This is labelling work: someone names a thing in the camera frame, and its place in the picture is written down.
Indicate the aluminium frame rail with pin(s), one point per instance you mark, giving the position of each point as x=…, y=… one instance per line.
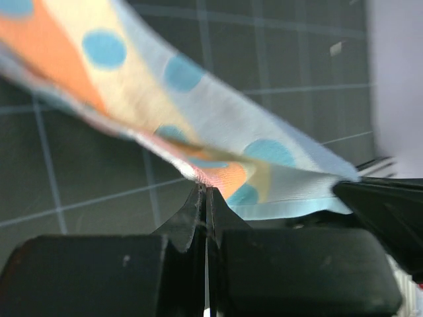
x=384, y=167

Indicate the black grid mat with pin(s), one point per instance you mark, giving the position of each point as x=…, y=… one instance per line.
x=305, y=61

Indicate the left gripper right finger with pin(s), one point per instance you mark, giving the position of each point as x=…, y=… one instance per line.
x=294, y=272

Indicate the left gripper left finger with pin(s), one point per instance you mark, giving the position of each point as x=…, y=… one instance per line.
x=157, y=274

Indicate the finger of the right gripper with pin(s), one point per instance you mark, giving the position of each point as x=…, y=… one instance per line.
x=391, y=209

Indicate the polka dot striped towel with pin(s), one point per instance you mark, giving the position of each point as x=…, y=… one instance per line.
x=100, y=61

